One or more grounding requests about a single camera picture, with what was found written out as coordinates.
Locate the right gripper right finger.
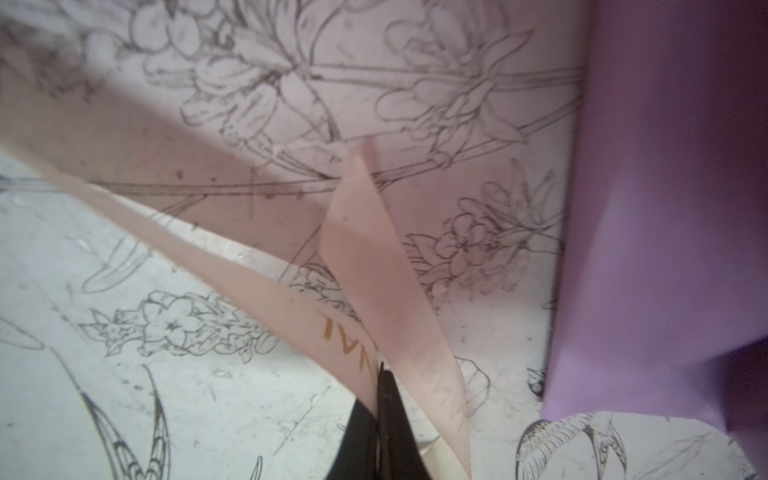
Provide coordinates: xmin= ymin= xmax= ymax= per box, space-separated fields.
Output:
xmin=377 ymin=363 xmax=431 ymax=480

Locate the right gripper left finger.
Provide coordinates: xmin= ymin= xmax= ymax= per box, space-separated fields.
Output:
xmin=326 ymin=400 xmax=378 ymax=480

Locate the cream ribbon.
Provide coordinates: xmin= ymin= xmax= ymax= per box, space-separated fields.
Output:
xmin=1 ymin=110 xmax=472 ymax=479

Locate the purple pink wrapping paper sheet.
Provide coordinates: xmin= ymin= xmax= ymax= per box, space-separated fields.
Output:
xmin=542 ymin=1 xmax=767 ymax=475

